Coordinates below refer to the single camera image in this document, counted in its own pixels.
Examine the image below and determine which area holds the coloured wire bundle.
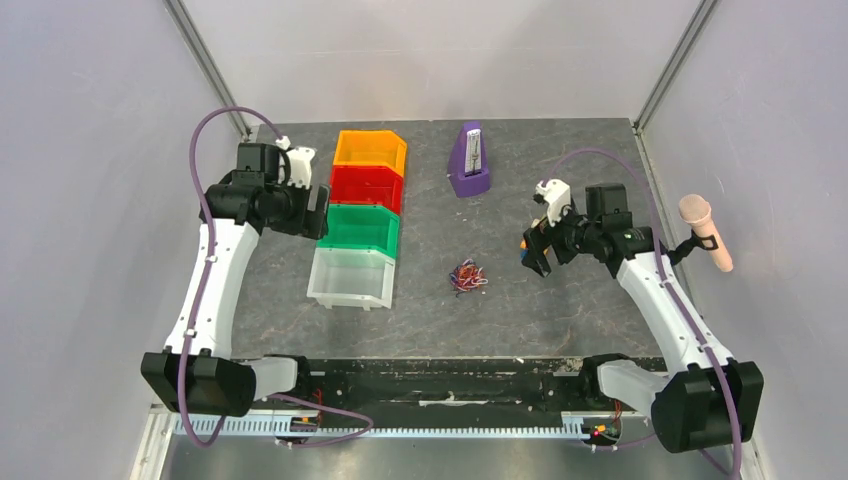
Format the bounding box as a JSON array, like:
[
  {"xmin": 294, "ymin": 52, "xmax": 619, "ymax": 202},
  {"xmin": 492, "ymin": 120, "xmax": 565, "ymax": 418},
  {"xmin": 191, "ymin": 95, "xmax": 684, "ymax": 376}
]
[{"xmin": 448, "ymin": 258, "xmax": 490, "ymax": 297}]

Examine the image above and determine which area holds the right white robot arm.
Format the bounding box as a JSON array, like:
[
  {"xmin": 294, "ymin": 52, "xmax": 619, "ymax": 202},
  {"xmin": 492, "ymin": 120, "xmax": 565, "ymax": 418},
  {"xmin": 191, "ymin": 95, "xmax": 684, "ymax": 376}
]
[{"xmin": 521, "ymin": 179, "xmax": 764, "ymax": 453}]

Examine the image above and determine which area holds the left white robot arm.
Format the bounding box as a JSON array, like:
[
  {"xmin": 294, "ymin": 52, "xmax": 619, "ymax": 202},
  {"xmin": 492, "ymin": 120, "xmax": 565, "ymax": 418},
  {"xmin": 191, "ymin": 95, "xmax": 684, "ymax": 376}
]
[{"xmin": 140, "ymin": 140, "xmax": 331, "ymax": 417}]

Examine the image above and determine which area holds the green plastic bin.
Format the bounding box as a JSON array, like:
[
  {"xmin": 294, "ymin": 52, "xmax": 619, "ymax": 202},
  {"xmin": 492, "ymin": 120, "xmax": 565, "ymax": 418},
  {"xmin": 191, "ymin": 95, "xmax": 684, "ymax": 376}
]
[{"xmin": 317, "ymin": 204, "xmax": 400, "ymax": 259}]

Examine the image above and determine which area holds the red plastic bin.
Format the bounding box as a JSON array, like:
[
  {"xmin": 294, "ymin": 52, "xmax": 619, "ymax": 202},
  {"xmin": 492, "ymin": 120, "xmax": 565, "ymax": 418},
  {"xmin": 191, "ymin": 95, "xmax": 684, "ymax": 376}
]
[{"xmin": 330, "ymin": 166, "xmax": 404, "ymax": 215}]

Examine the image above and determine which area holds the clear white plastic bin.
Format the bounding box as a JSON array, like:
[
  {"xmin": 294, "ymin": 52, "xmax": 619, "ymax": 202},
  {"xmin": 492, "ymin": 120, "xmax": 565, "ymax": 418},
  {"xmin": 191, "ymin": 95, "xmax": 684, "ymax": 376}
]
[{"xmin": 306, "ymin": 248, "xmax": 396, "ymax": 311}]

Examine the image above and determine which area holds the orange plastic bin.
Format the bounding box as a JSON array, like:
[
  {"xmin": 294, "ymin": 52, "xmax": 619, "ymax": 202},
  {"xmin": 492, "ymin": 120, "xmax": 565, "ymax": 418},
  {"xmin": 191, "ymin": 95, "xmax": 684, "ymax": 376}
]
[{"xmin": 333, "ymin": 130, "xmax": 408, "ymax": 177}]

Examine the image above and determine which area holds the purple metronome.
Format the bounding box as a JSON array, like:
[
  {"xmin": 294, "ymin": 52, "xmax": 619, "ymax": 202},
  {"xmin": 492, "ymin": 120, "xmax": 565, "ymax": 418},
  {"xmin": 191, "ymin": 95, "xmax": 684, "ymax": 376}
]
[{"xmin": 447, "ymin": 121, "xmax": 491, "ymax": 198}]

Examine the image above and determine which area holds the pink microphone on stand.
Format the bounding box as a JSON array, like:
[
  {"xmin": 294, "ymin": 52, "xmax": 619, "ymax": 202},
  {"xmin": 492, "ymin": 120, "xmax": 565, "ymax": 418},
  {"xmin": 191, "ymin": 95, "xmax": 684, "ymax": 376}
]
[{"xmin": 668, "ymin": 194, "xmax": 734, "ymax": 272}]

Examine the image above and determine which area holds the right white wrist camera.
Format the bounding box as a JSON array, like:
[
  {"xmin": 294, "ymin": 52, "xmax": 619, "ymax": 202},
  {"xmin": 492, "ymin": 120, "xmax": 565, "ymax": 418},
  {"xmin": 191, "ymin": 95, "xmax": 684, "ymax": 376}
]
[{"xmin": 534, "ymin": 179, "xmax": 572, "ymax": 227}]

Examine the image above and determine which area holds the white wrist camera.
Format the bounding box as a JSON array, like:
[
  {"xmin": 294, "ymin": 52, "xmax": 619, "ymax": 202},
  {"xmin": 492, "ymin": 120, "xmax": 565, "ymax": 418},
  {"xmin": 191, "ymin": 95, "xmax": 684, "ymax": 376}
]
[
  {"xmin": 274, "ymin": 136, "xmax": 317, "ymax": 190},
  {"xmin": 534, "ymin": 179, "xmax": 572, "ymax": 227}
]

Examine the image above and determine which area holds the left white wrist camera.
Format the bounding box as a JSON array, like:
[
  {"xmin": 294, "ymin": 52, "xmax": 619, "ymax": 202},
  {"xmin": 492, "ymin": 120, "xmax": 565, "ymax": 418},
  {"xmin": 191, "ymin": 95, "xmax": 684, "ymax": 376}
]
[{"xmin": 274, "ymin": 136, "xmax": 317, "ymax": 190}]

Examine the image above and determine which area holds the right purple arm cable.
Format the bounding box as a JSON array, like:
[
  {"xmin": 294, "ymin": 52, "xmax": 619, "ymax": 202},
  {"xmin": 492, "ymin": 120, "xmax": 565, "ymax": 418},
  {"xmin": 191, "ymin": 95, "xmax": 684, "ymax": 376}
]
[{"xmin": 537, "ymin": 147, "xmax": 743, "ymax": 480}]

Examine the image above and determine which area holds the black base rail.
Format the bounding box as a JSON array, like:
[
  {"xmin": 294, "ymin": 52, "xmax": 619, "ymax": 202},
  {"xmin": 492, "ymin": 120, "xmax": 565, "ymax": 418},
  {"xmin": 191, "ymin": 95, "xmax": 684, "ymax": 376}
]
[{"xmin": 290, "ymin": 357, "xmax": 633, "ymax": 429}]

